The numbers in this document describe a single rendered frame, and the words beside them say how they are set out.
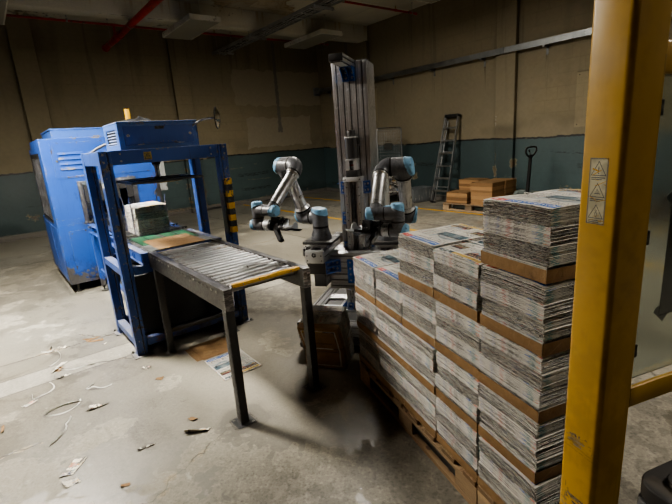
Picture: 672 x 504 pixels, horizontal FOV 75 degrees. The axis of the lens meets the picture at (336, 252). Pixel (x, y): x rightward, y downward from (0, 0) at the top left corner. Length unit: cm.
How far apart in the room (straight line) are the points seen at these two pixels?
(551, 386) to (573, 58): 783
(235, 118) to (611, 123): 1147
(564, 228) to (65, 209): 521
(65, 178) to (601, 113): 537
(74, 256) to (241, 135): 724
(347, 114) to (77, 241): 372
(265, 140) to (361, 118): 944
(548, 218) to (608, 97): 47
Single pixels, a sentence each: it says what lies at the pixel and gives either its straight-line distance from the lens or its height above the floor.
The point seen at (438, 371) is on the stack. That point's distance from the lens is 203.
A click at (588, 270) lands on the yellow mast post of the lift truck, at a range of 104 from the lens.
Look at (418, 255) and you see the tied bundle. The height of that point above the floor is 100.
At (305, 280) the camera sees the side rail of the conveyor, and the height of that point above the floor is 73.
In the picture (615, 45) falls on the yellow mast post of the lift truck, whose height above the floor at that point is 164.
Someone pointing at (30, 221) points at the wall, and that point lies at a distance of 1094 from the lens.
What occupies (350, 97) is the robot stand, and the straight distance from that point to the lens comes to 323.
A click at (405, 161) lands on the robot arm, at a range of 272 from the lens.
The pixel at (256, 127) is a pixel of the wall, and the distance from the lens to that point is 1242.
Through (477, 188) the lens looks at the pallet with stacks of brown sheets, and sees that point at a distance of 864.
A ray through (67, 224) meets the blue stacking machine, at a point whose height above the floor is 80.
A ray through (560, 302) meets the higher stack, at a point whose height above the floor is 100.
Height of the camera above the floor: 151
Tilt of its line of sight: 14 degrees down
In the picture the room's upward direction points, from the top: 4 degrees counter-clockwise
